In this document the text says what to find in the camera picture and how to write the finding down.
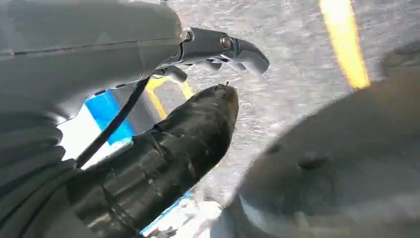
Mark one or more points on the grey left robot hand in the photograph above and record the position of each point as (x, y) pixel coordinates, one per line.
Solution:
(82, 49)

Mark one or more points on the large round grey metal disc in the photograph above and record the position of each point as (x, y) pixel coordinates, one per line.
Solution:
(344, 157)

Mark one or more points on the yellow tape strip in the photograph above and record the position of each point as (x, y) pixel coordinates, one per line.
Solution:
(346, 42)
(157, 101)

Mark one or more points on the left arm ribbed grey sleeve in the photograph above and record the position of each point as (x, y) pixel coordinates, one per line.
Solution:
(29, 170)

